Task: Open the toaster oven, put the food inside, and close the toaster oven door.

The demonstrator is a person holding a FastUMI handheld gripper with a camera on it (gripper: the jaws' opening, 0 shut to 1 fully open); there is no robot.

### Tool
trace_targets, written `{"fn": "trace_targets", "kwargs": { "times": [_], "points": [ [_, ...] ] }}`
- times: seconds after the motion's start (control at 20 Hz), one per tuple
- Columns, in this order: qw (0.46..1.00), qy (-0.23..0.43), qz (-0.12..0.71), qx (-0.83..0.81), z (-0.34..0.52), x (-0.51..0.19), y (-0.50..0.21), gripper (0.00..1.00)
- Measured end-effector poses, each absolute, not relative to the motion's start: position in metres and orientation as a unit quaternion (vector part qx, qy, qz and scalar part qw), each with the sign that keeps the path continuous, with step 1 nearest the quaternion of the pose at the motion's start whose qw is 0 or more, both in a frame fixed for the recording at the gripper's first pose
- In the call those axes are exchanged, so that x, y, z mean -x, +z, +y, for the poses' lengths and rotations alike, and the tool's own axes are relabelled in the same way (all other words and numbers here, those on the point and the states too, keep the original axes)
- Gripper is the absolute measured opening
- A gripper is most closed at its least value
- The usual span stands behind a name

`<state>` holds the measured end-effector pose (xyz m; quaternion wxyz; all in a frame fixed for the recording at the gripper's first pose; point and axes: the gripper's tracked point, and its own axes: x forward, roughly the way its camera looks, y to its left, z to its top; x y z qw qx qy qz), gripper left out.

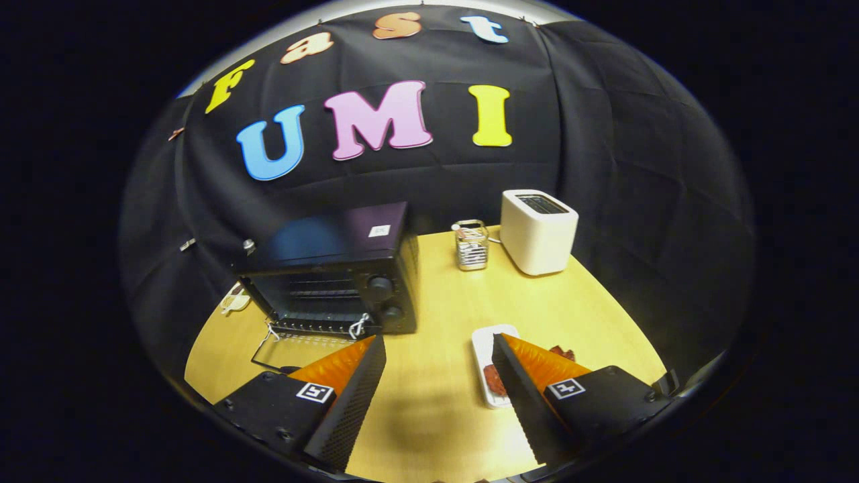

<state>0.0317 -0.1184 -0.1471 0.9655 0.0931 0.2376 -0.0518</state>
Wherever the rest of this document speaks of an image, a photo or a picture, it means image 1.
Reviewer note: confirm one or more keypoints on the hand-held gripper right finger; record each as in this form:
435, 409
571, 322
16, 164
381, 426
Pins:
523, 402

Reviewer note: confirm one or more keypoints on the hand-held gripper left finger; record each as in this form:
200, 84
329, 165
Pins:
352, 402

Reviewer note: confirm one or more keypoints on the brown steak piece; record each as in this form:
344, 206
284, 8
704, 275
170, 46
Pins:
495, 381

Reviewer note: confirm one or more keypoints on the black toaster oven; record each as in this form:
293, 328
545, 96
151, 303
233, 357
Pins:
335, 241

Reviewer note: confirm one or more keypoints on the white pop-up toaster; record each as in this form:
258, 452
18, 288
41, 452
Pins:
537, 235

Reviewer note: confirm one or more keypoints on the white rectangular plate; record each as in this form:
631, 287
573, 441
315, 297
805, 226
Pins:
484, 342

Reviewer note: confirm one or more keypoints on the white sectioned condiment tray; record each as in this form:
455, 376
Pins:
235, 302

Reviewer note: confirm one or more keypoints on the pink clothes peg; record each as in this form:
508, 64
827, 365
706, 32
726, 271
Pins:
176, 133

